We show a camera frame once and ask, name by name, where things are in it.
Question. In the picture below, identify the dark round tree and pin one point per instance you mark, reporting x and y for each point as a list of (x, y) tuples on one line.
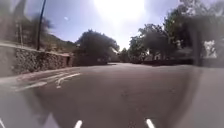
[(95, 46)]

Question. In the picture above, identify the grey asphalt road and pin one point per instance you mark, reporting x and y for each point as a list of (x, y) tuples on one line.
[(126, 96)]

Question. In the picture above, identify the group of trees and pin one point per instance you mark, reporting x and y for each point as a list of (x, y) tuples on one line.
[(173, 40)]

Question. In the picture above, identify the robot's own part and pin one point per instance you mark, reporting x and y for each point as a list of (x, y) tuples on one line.
[(150, 123), (78, 124)]

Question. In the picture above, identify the pole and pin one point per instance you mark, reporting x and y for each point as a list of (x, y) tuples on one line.
[(41, 25)]

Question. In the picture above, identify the stone wall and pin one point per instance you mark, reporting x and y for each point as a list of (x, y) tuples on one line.
[(33, 60)]

